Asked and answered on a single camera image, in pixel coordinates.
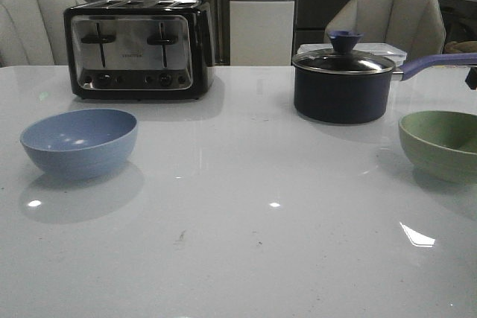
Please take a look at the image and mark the white cabinet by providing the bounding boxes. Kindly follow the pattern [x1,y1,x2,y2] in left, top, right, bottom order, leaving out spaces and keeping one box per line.
[230,0,295,66]

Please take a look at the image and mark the glass pot lid blue knob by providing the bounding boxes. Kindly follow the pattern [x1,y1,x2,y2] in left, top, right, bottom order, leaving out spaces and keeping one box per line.
[291,31,395,74]

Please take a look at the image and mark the beige armchair right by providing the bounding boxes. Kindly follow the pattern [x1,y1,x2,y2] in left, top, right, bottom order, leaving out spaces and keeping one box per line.
[323,0,446,60]

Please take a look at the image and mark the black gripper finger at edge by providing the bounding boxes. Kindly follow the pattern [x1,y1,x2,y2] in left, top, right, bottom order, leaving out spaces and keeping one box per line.
[465,67,477,90]

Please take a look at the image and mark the blue bowl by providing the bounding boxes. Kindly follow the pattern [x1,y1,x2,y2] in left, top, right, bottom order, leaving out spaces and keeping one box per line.
[20,108,139,180]

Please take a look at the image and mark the green bowl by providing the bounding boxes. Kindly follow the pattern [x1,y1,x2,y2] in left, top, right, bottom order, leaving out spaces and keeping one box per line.
[398,110,476,184]

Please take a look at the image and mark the black and silver toaster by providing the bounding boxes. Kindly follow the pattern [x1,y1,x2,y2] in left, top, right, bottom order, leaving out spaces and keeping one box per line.
[64,0,215,100]

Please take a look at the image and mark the beige armchair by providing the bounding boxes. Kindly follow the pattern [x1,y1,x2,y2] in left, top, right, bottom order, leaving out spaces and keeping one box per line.
[1,0,85,67]
[323,0,446,60]

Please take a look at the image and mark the dark blue saucepan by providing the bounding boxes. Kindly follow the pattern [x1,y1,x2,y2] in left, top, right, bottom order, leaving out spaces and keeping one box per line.
[294,53,476,124]

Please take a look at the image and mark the beige armchair left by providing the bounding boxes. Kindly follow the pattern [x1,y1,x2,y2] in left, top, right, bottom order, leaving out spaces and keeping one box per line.
[1,0,85,67]

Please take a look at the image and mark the clear plastic container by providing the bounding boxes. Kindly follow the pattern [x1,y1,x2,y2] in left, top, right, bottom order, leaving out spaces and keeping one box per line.
[297,42,407,66]

